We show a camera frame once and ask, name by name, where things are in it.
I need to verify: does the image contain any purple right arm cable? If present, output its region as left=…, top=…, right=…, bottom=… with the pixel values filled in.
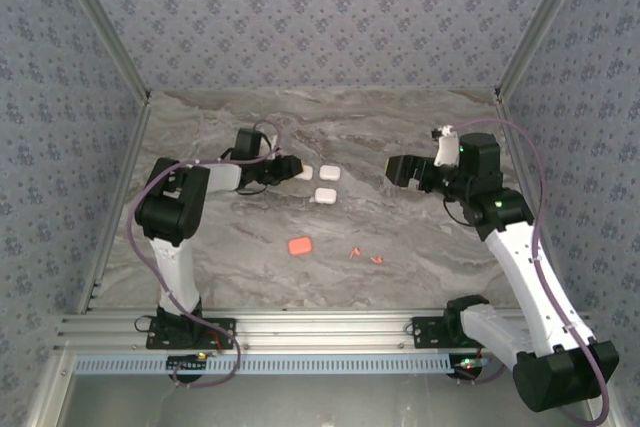
left=449, top=116, right=614, bottom=423

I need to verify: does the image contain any aluminium lower frame bar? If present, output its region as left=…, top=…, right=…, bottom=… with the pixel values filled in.
left=24, top=354, right=76, bottom=427

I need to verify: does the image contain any light blue slotted cable duct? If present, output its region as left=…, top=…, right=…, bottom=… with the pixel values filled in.
left=74, top=354, right=457, bottom=376

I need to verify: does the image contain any orange earbud charging case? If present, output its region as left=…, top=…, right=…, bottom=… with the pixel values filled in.
left=287, top=237, right=314, bottom=258

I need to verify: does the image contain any small black controller board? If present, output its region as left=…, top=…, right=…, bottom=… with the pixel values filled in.
left=452, top=356, right=494, bottom=379
left=167, top=352, right=209, bottom=374

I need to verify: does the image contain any grey metal sheet panel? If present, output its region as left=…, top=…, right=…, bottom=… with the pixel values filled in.
left=64, top=371, right=596, bottom=427

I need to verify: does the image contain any aluminium front rail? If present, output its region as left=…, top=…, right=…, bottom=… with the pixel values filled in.
left=54, top=306, right=600, bottom=354

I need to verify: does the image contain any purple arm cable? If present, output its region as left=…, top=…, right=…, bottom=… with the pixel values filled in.
left=124, top=119, right=242, bottom=389
left=449, top=116, right=614, bottom=423

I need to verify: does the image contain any aluminium corner post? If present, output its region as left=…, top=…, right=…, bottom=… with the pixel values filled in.
left=48, top=0, right=153, bottom=107
left=493, top=0, right=599, bottom=106

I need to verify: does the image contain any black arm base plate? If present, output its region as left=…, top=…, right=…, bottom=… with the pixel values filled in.
left=145, top=316, right=237, bottom=351
left=411, top=315, right=504, bottom=350

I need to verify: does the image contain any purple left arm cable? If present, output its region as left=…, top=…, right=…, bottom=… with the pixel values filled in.
left=124, top=119, right=242, bottom=389

